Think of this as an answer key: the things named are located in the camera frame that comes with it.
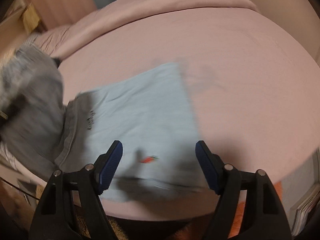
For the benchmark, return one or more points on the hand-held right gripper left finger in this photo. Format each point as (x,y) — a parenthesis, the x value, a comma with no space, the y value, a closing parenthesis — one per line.
(111,165)

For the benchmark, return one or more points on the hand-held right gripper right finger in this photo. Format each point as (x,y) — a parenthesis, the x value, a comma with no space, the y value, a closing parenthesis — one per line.
(206,165)

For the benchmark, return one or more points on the light blue strawberry pants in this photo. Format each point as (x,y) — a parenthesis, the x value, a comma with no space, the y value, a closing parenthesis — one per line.
(140,115)

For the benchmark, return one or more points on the orange rug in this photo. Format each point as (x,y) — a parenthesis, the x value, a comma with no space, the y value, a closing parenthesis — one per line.
(236,220)

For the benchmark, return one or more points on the grey cloth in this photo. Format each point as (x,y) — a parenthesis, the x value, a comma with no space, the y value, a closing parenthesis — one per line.
(32,100)

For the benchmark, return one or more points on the stack of books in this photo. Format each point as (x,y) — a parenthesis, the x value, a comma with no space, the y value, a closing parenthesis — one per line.
(305,210)

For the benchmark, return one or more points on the pink duvet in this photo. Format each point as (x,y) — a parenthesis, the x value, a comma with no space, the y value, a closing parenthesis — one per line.
(150,12)

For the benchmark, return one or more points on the yellow tassel fringe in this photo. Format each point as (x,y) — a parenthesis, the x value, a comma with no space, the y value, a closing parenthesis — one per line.
(31,16)

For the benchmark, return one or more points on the pink curtain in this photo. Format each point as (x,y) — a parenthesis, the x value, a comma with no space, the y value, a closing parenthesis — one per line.
(62,0)

